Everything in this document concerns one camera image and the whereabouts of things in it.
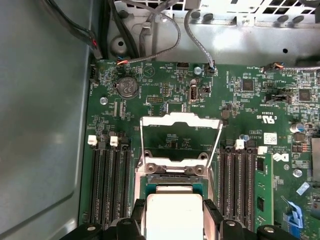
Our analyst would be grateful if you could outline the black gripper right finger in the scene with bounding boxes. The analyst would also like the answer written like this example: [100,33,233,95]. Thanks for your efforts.
[201,198,320,240]

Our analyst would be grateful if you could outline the black cable loop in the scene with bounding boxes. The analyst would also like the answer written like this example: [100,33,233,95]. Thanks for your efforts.
[59,0,104,61]

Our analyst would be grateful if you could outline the metal socket cover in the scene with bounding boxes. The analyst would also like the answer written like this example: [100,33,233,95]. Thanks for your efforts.
[138,111,224,176]

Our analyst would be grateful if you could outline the silver CPU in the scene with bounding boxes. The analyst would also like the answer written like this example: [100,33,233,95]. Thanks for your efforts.
[144,181,210,240]

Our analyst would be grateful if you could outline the internal USB port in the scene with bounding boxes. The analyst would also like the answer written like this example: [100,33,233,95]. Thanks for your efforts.
[189,84,201,104]

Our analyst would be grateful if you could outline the green RAM stick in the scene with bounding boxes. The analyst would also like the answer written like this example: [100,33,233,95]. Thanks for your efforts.
[254,152,274,240]

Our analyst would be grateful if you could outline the blue expansion slot latch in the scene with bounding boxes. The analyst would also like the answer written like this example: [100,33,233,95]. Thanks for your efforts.
[286,198,311,227]

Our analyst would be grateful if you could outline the thick black cable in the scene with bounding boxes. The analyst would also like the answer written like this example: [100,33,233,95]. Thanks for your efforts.
[109,0,141,59]

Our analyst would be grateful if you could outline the RAM slot black clips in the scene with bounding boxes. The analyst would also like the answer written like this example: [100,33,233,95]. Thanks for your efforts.
[119,132,134,221]
[240,141,256,222]
[99,143,111,226]
[218,146,231,221]

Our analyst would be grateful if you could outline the grey wire black connector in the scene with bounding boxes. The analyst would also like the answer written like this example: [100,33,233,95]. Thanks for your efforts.
[261,61,320,74]

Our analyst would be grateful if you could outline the black PC case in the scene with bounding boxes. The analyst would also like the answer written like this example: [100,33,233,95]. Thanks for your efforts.
[0,0,320,240]

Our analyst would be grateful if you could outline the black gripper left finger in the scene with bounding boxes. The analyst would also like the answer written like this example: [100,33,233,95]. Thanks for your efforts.
[59,198,149,240]

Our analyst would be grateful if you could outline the metal drive cage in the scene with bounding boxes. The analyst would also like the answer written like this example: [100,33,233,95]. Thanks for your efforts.
[147,0,320,28]

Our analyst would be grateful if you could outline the green motherboard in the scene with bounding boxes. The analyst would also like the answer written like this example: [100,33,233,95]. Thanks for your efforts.
[86,59,320,240]

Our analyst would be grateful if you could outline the grey braided wire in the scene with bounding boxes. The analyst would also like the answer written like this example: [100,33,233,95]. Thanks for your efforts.
[115,12,182,67]
[184,8,217,75]

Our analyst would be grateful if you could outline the silver coin battery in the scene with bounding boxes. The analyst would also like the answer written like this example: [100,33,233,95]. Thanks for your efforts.
[117,76,139,99]

